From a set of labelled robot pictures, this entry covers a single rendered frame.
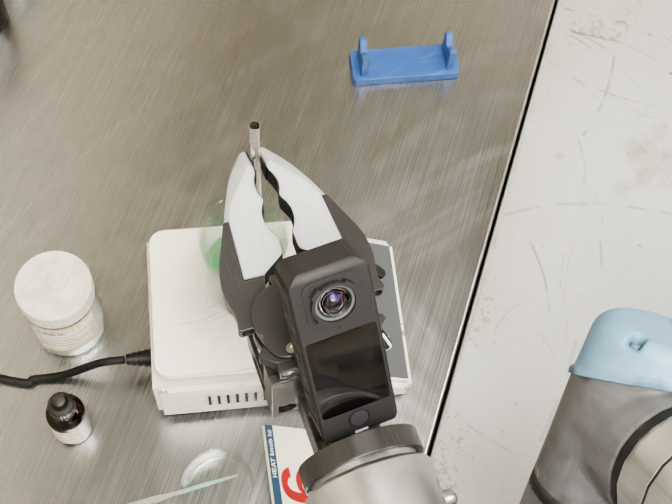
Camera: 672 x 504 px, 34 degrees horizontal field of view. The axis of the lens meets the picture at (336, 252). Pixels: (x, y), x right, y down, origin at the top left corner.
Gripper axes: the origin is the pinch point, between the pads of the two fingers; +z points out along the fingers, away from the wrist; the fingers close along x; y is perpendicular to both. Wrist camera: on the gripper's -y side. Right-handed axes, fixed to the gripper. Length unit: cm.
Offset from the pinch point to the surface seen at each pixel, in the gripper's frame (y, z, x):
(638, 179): 25.8, 3.0, 36.4
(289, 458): 23.3, -12.1, -1.7
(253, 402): 23.4, -6.9, -3.0
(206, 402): 22.4, -6.1, -6.5
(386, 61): 24.3, 21.1, 18.7
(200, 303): 17.0, -0.4, -4.9
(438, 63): 24.4, 19.5, 23.3
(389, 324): 22.4, -4.5, 9.2
